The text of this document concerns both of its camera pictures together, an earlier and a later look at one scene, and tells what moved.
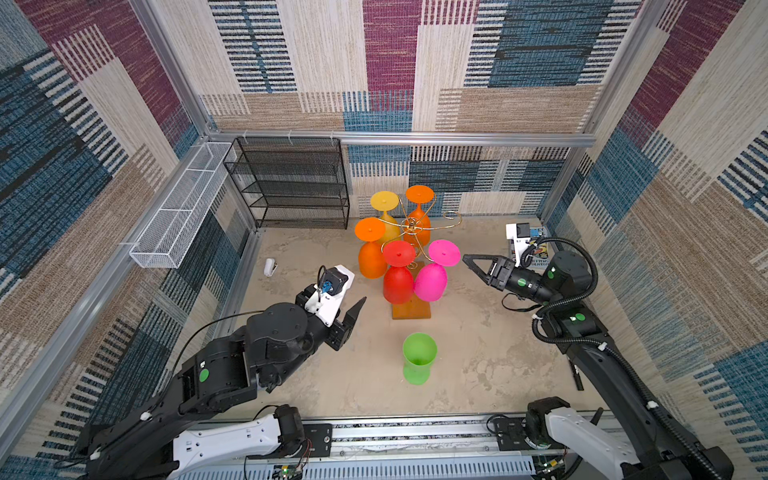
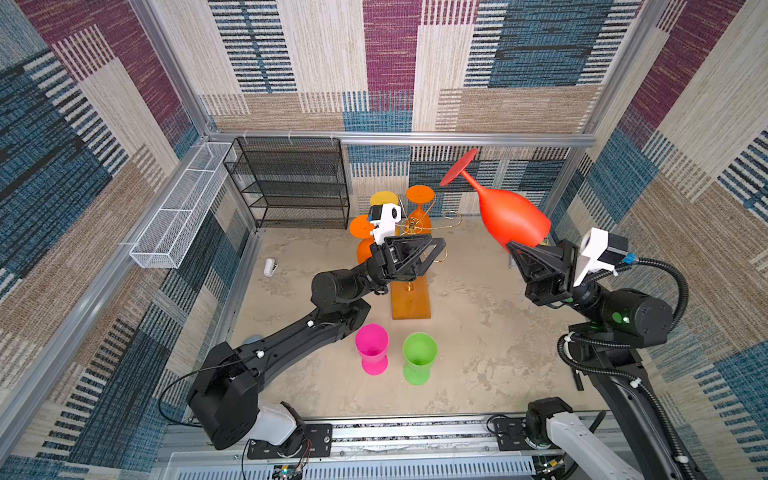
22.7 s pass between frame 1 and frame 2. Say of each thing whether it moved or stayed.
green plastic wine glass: stayed
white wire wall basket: stayed
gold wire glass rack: stayed
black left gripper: moved
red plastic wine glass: moved
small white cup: stayed
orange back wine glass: stayed
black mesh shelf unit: stayed
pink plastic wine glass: moved
